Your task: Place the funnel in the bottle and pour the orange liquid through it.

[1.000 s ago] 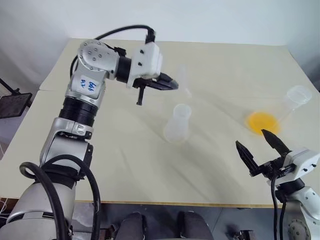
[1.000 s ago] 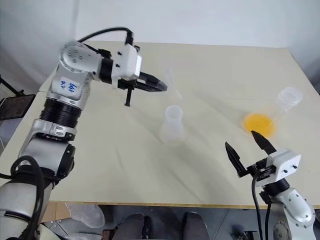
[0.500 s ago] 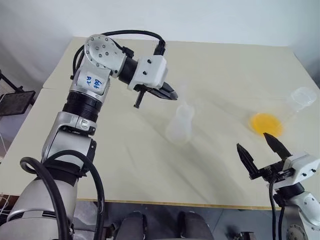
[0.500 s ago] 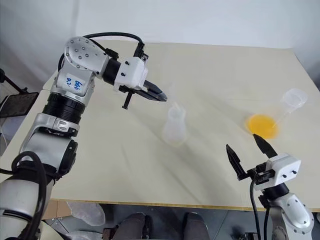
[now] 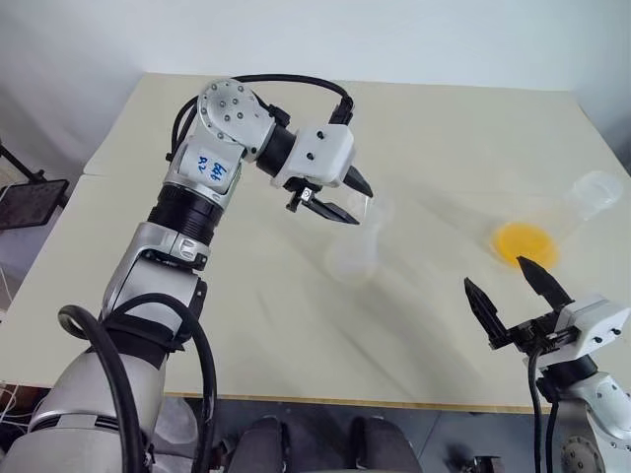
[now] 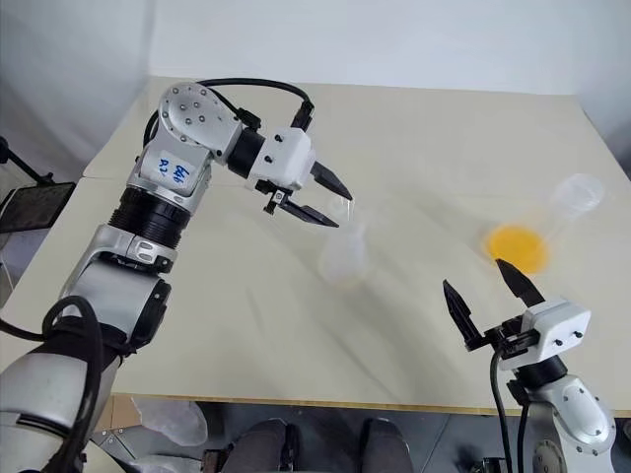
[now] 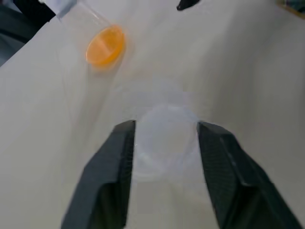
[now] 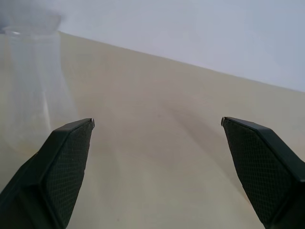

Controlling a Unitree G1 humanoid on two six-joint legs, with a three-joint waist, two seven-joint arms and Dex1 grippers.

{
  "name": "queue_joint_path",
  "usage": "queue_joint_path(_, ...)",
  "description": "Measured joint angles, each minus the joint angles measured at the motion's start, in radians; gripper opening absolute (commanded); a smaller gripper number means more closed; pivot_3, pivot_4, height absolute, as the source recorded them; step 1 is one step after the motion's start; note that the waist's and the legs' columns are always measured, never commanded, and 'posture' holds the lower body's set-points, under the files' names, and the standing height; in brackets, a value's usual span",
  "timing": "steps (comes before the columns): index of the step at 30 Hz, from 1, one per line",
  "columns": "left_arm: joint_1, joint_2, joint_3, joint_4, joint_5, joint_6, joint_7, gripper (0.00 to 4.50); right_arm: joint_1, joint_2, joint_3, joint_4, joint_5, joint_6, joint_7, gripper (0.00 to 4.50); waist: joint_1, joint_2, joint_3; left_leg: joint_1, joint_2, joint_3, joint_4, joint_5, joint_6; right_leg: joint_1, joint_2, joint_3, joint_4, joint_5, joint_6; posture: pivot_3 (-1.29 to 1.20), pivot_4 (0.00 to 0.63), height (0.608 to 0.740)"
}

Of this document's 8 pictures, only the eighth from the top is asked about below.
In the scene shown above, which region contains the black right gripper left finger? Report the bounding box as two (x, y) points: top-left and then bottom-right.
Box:
(0, 118), (96, 229)

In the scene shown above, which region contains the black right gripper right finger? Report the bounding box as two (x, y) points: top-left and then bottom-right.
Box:
(221, 116), (305, 229)

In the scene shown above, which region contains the clear conical glass flask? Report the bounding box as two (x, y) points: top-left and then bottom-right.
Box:
(0, 14), (79, 155)

